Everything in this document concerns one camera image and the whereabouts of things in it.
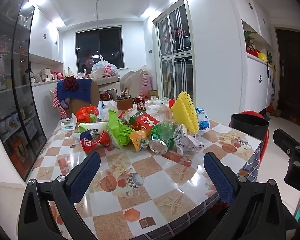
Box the dark window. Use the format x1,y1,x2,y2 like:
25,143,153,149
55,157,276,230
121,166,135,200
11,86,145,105
75,25,125,75

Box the large white plastic bag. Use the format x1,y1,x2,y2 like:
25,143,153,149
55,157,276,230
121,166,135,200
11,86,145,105
90,54,118,79

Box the hanging ceiling rod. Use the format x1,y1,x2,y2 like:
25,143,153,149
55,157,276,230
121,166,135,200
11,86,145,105
94,0,100,28

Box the glass display cabinet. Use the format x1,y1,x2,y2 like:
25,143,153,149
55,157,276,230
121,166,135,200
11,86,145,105
0,0,48,180

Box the white countertop appliance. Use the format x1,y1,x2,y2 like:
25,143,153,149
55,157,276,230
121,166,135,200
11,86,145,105
39,69,52,82

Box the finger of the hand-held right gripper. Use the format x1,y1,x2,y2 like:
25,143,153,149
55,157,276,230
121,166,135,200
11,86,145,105
273,128,300,155

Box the dark entrance door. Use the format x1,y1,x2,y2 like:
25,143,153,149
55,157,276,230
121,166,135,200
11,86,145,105
275,29,300,125

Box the red milk carton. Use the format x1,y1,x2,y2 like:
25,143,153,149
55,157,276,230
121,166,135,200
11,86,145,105
128,112,160,132

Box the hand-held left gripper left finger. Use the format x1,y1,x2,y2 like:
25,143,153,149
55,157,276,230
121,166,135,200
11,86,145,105
18,151,102,240

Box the red cartoon drink can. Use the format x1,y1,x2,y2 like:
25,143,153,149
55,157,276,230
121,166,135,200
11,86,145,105
136,96,147,112

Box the white shoe cabinet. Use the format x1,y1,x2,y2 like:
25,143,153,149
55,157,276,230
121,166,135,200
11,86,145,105
246,54,275,120

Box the pink plastic stools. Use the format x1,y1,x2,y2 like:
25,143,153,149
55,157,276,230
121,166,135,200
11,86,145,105
141,74,153,98

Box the brown chair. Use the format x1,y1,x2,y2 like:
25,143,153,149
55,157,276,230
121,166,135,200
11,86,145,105
69,79,100,119

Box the crushed red cola can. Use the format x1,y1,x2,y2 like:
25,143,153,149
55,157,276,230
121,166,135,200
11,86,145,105
79,130,113,155

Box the white counter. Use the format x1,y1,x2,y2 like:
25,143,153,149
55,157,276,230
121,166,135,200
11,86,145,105
30,52,65,120

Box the brown lidded container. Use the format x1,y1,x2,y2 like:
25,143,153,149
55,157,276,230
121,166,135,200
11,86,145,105
116,87,133,111

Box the blue cloth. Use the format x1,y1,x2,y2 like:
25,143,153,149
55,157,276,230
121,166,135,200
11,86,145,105
56,78,93,103

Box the crushed green can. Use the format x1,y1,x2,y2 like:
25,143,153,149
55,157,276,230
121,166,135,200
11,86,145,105
149,121,177,155

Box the checkered plastic tablecloth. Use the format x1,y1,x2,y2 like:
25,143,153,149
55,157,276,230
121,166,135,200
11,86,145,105
27,97,263,240

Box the black trash bin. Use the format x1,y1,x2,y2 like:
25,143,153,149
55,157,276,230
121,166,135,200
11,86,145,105
230,113,270,140

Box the white paper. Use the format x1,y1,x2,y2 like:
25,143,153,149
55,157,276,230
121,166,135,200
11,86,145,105
173,125,205,155

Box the white table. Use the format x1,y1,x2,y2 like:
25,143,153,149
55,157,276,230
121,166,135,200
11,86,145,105
91,75,122,98

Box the green plastic bag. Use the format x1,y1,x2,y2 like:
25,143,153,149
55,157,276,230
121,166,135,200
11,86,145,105
107,109,138,150

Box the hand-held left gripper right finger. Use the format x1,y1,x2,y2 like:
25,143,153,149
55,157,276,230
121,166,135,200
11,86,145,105
203,151,299,240

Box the dark red fabric flowers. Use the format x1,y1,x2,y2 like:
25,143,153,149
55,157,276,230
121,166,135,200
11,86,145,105
63,77,79,92

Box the clear plastic bag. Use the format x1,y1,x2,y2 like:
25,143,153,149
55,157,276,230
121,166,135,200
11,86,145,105
97,100,119,120

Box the yellow foam net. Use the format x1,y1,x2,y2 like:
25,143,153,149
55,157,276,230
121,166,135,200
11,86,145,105
170,91,199,134

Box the red checkered cloth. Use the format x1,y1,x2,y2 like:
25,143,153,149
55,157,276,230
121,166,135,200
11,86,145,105
52,89,70,119

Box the blue white plastic bag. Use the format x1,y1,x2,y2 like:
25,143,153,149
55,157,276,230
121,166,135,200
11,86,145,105
194,107,210,130

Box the red plastic stool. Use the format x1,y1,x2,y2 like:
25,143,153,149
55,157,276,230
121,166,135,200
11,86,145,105
228,110,270,165

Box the orange plastic bag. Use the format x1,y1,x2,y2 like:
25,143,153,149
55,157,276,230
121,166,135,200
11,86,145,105
76,106,100,122

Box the orange snack packet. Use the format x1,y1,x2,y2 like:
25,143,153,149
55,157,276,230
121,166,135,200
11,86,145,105
129,129,152,152

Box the beige chair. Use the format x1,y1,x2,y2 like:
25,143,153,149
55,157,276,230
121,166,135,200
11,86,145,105
130,69,143,98
120,70,135,93

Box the potted plant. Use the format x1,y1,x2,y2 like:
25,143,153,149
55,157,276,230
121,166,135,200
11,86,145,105
244,30,260,52

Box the white wall cabinet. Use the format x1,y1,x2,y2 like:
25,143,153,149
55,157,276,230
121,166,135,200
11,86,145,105
241,0,274,49

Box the blue white paper box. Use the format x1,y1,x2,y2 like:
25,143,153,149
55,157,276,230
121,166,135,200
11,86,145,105
59,112,78,132

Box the green white plastic bottle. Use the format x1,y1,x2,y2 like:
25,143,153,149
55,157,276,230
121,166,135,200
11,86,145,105
77,121,110,135

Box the sliding glass door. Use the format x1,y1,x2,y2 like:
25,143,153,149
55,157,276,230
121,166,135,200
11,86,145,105
152,0,197,103

